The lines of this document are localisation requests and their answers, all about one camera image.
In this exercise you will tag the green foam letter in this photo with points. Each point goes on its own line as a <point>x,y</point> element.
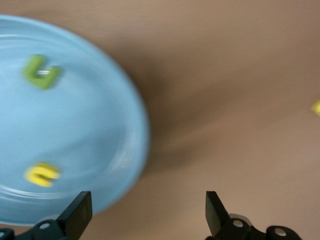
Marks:
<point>42,83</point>

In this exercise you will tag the brown table cover sheet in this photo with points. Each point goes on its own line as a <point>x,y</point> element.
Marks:
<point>225,75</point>

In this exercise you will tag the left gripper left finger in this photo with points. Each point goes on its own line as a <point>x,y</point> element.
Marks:
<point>72,220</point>

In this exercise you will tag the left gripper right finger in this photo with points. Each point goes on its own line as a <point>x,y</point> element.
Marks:
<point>220,225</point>

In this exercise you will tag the yellow foam letter u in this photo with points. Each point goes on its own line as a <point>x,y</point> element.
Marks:
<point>31,175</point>

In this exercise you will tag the yellow foam number two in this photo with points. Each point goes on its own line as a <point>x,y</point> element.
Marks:
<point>317,108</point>

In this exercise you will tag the blue plate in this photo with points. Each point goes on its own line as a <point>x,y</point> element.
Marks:
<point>75,125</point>

